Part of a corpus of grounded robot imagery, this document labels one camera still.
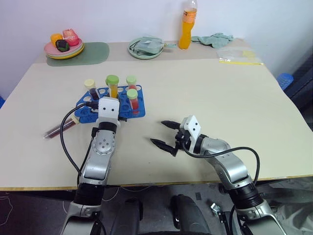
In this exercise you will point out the pale green fabric pouch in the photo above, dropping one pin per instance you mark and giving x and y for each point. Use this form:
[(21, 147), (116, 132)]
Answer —
[(149, 45)]

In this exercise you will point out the blue test tube rack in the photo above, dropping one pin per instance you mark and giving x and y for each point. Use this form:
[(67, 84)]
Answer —
[(137, 107)]

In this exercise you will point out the pink toy apple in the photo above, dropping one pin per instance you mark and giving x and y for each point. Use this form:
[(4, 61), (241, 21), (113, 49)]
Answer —
[(71, 37)]

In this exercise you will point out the red tube green cap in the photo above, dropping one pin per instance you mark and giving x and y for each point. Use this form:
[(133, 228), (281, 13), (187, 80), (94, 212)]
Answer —
[(133, 99), (131, 82)]

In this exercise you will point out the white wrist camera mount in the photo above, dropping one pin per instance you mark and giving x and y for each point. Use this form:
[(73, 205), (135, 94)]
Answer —
[(108, 109), (192, 128)]

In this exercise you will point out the dark rounded shape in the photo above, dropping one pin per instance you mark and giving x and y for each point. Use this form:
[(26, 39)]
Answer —
[(189, 215)]

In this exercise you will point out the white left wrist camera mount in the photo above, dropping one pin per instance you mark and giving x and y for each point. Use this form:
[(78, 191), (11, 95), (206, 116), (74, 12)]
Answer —
[(108, 109)]

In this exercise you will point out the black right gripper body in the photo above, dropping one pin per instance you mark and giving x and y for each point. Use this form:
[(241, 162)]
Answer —
[(182, 139)]

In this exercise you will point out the green placemat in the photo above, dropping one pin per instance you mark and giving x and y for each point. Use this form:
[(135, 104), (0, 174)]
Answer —
[(95, 55)]

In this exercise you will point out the dark toy avocado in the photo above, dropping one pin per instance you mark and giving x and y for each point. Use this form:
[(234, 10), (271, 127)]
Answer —
[(62, 46)]

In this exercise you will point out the small metal clip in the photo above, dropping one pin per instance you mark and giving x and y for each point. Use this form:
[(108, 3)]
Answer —
[(215, 208)]

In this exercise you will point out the blue ribbed object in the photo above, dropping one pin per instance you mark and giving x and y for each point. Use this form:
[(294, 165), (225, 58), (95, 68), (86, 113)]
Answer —
[(284, 80)]

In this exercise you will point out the clear plastic zip bag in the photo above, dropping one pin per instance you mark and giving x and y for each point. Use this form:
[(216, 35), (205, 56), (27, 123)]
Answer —
[(234, 55)]

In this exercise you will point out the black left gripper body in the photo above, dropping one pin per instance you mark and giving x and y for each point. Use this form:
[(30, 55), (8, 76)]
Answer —
[(123, 119)]

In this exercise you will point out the pale green plate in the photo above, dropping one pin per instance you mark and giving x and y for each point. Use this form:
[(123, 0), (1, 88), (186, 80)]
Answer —
[(133, 52)]

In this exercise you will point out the yellow plate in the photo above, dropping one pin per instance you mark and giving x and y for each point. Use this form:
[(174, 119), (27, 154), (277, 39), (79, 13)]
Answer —
[(73, 55)]

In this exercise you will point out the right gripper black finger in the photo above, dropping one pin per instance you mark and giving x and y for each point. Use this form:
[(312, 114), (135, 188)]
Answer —
[(170, 124), (162, 145)]

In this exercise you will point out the pale green cloth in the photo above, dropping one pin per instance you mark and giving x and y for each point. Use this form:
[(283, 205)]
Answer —
[(215, 40)]

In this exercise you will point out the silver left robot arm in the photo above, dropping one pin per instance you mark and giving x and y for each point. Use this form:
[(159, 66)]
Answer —
[(100, 147)]

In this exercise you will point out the orange toy pepper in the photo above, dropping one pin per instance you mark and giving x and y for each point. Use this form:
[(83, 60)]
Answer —
[(56, 38)]

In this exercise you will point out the yellow tube large green cap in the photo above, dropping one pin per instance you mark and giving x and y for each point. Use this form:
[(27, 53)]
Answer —
[(113, 86)]

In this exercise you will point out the dark red tube cream cap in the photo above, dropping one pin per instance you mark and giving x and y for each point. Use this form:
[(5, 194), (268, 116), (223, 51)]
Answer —
[(57, 129), (91, 88)]

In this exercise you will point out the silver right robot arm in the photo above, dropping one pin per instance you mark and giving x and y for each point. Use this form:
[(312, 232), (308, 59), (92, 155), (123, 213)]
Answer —
[(227, 159)]

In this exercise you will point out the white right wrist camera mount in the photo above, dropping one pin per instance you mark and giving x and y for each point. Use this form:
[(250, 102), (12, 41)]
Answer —
[(192, 128)]

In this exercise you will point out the pink plate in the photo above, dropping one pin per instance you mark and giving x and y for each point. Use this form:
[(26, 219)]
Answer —
[(51, 49)]

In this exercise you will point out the black bag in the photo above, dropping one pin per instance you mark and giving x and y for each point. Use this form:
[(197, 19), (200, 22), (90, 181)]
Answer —
[(302, 83)]

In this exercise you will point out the orange drink bottle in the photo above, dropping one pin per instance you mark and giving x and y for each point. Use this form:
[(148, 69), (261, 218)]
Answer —
[(187, 27)]

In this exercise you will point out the blue object at edge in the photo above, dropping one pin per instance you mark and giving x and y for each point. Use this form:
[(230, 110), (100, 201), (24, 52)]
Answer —
[(1, 102)]

